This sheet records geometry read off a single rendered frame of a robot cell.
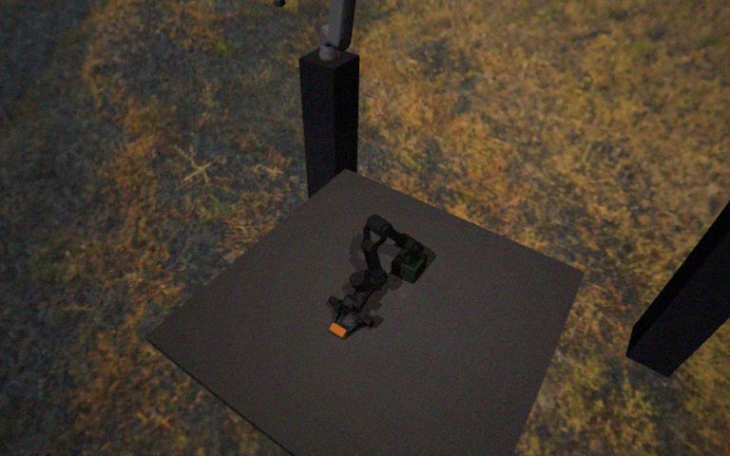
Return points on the orange block with dark square patch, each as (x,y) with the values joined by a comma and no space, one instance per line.
(338,330)

